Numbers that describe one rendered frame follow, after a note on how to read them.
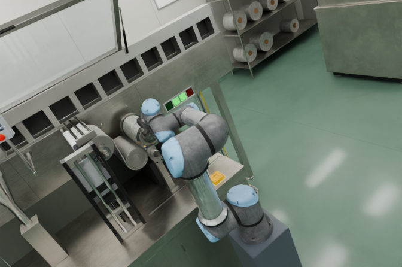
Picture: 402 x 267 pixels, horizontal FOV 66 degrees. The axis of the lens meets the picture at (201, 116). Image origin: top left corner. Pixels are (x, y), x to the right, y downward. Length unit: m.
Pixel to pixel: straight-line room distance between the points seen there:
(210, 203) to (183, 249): 0.68
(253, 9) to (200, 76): 2.97
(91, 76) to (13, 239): 1.01
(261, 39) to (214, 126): 4.26
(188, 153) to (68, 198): 1.25
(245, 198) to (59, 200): 1.19
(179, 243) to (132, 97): 0.90
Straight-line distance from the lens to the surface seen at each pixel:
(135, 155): 1.72
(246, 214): 1.29
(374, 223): 2.56
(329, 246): 2.45
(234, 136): 2.73
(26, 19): 1.47
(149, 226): 1.72
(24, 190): 2.00
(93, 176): 1.57
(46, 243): 1.86
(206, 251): 1.90
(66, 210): 2.10
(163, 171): 1.77
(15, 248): 2.16
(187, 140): 0.94
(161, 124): 1.33
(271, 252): 1.43
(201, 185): 1.06
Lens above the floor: 2.00
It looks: 27 degrees down
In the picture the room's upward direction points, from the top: 24 degrees counter-clockwise
